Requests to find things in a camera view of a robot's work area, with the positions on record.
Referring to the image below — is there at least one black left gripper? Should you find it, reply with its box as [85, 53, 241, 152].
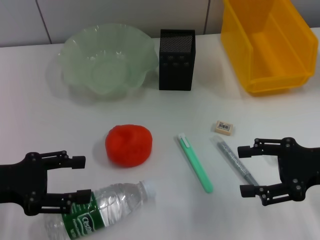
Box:
[0, 150, 92, 217]

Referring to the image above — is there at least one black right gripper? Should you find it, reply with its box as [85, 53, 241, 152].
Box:
[237, 136, 320, 206]

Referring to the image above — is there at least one clear green-label water bottle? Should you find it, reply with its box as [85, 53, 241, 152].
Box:
[44, 178, 158, 240]

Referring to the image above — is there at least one mint green pen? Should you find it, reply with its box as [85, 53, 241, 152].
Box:
[176, 133, 214, 194]

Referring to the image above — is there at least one red tomato toy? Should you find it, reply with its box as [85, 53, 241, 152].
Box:
[104, 124, 153, 168]

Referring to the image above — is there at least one grey marker pen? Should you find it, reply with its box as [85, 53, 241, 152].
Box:
[211, 135, 261, 187]

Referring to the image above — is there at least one beige eraser with barcode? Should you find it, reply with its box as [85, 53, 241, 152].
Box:
[214, 120, 236, 136]

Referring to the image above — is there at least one green glass fruit plate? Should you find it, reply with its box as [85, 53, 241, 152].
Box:
[57, 22, 160, 101]

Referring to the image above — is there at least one black mesh pen holder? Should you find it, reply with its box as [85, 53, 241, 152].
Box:
[158, 28, 197, 91]

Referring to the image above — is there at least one yellow plastic bin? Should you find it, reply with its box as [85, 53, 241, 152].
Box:
[220, 0, 319, 97]

